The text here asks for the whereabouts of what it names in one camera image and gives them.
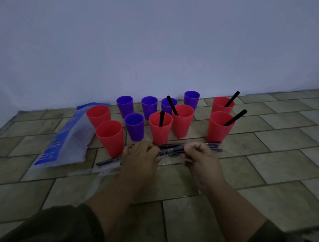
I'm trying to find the pile of wrapped black straws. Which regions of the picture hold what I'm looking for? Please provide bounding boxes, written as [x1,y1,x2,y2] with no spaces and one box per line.
[96,142,223,167]

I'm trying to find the person's right forearm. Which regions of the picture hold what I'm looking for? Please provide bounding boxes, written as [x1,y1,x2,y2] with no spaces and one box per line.
[198,183,269,242]

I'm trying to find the person's left hand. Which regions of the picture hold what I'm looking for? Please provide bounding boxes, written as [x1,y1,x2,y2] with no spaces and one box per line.
[117,141,162,186]

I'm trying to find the group of red plastic cups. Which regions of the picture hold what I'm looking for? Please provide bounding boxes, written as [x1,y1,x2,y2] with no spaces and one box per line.
[86,96,236,159]

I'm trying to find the empty clear plastic wrappers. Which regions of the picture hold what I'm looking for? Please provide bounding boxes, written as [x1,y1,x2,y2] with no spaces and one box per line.
[67,160,126,200]

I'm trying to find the blue and white plastic bag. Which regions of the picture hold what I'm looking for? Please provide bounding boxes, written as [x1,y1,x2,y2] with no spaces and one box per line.
[29,102,110,170]

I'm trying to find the dark long-sleeved top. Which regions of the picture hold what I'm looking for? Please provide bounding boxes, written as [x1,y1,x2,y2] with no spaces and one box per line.
[0,203,319,242]

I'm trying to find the person's right hand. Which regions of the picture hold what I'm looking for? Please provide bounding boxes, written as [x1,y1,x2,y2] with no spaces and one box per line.
[181,143,229,194]

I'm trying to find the purple plastic cup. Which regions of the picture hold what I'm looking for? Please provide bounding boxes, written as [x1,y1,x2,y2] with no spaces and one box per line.
[161,97,178,116]
[124,113,145,142]
[116,95,134,119]
[184,91,200,111]
[141,96,158,121]

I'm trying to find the person's left forearm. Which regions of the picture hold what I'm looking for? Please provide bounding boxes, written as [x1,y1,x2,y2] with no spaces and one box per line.
[83,174,157,242]

